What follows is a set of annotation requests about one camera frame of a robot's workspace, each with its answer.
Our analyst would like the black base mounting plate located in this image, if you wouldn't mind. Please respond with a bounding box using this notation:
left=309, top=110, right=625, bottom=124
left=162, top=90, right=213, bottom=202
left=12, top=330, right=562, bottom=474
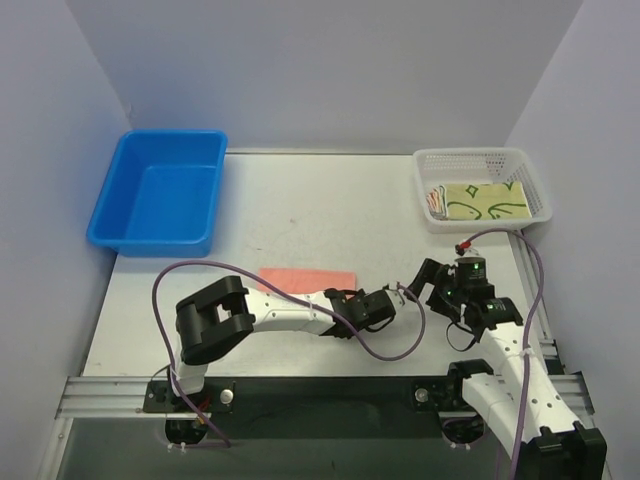
left=142, top=376, right=489, bottom=446

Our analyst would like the yellow patterned towel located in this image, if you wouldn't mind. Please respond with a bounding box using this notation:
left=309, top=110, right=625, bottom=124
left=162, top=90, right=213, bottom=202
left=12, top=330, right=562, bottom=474
left=434, top=185, right=448, bottom=219

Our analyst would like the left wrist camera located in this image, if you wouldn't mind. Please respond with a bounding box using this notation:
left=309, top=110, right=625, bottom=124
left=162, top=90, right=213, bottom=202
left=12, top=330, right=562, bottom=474
left=387, top=283, right=407, bottom=308

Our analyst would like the pink towel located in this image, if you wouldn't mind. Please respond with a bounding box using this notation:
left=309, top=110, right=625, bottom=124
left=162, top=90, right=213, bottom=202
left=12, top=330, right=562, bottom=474
left=258, top=268, right=357, bottom=294

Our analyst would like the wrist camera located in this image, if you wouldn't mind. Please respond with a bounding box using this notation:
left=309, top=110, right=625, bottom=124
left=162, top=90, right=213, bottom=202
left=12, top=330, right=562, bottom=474
left=455, top=241, right=488, bottom=288
left=387, top=283, right=407, bottom=308

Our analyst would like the white perforated plastic basket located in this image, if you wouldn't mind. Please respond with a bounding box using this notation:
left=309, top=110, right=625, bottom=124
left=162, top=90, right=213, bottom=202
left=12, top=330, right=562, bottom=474
left=413, top=148, right=552, bottom=233

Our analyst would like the cream green patterned towel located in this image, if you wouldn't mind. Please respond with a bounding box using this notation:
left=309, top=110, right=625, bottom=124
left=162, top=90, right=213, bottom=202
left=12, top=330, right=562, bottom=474
left=441, top=181, right=531, bottom=221

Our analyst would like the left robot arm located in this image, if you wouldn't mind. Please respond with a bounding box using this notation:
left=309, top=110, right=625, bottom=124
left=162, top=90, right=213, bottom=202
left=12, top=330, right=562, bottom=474
left=173, top=275, right=404, bottom=395

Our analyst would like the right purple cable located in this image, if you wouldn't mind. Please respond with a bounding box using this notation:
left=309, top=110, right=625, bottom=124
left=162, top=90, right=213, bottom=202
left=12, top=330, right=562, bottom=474
left=467, top=228, right=546, bottom=480

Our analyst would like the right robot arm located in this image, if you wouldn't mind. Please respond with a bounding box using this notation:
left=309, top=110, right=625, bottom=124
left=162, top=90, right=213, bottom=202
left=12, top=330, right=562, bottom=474
left=409, top=257, right=607, bottom=479

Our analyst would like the orange lion print towel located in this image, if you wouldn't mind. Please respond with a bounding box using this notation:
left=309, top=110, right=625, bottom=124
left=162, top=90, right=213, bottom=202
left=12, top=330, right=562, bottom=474
left=425, top=186, right=443, bottom=220

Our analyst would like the blue plastic bin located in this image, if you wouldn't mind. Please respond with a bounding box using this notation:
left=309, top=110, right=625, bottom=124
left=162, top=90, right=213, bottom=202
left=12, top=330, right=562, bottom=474
left=87, top=129, right=228, bottom=258

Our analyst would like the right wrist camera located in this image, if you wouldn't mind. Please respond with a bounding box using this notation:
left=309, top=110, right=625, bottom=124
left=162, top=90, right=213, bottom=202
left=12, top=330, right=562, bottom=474
left=455, top=241, right=488, bottom=288

